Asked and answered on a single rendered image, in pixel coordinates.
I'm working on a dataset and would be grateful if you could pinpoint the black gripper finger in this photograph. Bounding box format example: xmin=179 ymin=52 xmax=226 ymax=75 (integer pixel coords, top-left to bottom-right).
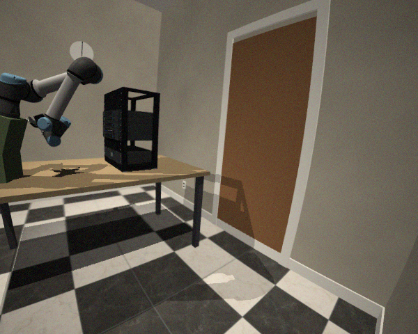
xmin=27 ymin=116 xmax=38 ymax=128

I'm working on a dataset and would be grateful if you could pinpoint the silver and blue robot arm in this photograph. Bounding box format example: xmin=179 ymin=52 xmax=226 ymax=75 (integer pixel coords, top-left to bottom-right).
xmin=0 ymin=57 xmax=103 ymax=147

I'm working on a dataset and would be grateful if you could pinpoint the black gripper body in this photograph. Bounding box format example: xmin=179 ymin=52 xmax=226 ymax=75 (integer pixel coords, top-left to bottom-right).
xmin=34 ymin=113 xmax=44 ymax=122

